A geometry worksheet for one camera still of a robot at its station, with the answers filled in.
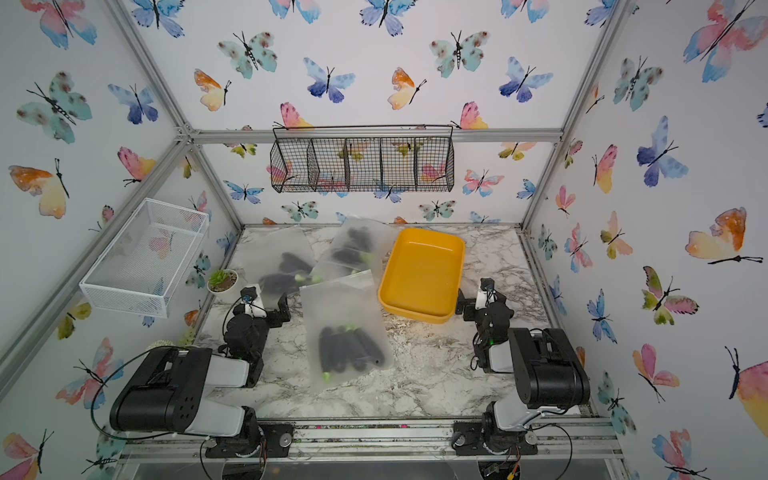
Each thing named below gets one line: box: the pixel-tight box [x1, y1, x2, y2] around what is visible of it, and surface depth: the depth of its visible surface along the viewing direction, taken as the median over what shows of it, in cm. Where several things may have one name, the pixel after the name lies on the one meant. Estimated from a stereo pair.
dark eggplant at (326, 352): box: [319, 326, 333, 383], surface depth 88 cm
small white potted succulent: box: [207, 269, 239, 293], surface depth 95 cm
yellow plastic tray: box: [378, 228, 465, 324], surface depth 106 cm
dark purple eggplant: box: [258, 252, 321, 295], surface depth 104 cm
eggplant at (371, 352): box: [345, 326, 385, 367], surface depth 88 cm
